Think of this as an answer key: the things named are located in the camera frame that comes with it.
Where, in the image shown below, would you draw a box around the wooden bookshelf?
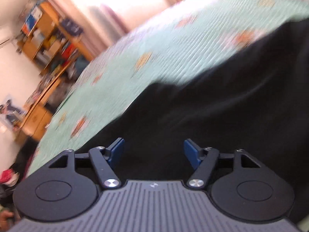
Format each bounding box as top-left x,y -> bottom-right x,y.
17,1 -> 96,76

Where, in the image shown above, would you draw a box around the wall poster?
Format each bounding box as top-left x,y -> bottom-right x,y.
0,94 -> 26,128

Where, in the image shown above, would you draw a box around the green bee-print quilt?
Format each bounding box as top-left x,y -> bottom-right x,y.
25,0 -> 309,177

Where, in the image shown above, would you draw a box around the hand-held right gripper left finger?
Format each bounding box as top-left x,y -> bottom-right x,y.
48,138 -> 125,189

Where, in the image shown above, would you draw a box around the navy hanging bag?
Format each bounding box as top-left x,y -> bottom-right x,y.
59,18 -> 84,37

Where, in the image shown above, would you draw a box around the black pants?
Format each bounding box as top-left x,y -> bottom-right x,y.
80,17 -> 309,225

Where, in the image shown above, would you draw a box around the wooden desk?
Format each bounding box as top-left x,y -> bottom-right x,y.
13,76 -> 69,143

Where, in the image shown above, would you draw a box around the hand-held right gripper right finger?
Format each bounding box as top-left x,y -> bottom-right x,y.
184,139 -> 261,189

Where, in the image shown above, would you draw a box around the blue plastic bag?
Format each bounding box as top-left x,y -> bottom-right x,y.
72,55 -> 91,75

